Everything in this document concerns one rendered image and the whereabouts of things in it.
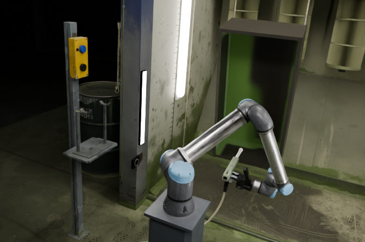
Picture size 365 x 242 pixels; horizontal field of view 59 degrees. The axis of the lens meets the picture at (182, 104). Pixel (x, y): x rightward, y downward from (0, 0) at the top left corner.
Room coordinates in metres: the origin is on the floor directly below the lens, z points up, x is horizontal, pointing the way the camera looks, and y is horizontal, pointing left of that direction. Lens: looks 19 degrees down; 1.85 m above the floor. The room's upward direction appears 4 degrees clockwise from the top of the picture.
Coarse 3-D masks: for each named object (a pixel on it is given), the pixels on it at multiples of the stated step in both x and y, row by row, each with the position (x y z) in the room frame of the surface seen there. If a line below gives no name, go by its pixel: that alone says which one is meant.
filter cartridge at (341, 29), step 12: (348, 0) 3.30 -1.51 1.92; (360, 0) 3.23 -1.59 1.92; (348, 12) 3.28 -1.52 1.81; (360, 12) 3.22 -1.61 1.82; (336, 24) 3.37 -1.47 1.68; (348, 24) 3.27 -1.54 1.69; (360, 24) 3.22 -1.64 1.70; (336, 36) 3.33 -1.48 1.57; (348, 36) 3.26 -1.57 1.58; (360, 36) 3.22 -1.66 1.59; (336, 48) 3.29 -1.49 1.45; (348, 48) 3.23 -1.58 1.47; (360, 48) 3.22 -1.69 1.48; (336, 60) 3.27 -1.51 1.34; (348, 60) 3.21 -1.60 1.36; (360, 60) 3.24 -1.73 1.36
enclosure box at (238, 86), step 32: (224, 32) 2.49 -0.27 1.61; (256, 32) 2.40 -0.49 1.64; (288, 32) 2.40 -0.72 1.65; (224, 64) 2.76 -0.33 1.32; (256, 64) 2.80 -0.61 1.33; (288, 64) 2.69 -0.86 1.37; (224, 96) 2.88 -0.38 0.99; (256, 96) 2.84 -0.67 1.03; (288, 96) 2.73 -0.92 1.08; (256, 160) 2.66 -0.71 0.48
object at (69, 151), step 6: (90, 138) 2.21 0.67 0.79; (96, 138) 2.22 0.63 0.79; (84, 144) 2.11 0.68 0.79; (90, 144) 2.11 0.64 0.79; (114, 144) 2.14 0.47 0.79; (72, 150) 2.00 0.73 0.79; (108, 150) 2.06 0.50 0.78; (78, 156) 1.93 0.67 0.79; (96, 156) 1.94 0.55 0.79; (90, 162) 1.88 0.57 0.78
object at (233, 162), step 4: (240, 148) 2.47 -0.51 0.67; (240, 152) 2.42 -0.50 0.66; (236, 156) 2.34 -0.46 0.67; (232, 160) 2.25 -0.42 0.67; (236, 160) 2.26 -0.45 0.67; (232, 164) 2.20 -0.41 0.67; (236, 164) 2.25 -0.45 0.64; (228, 168) 2.14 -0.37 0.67; (232, 168) 2.15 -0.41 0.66; (224, 172) 2.07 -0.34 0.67; (228, 172) 2.08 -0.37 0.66; (224, 176) 2.04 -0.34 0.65; (228, 176) 2.04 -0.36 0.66; (224, 180) 2.04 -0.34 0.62; (228, 180) 2.05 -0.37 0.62; (224, 184) 2.14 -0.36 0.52; (228, 184) 2.15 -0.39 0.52; (224, 188) 2.15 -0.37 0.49
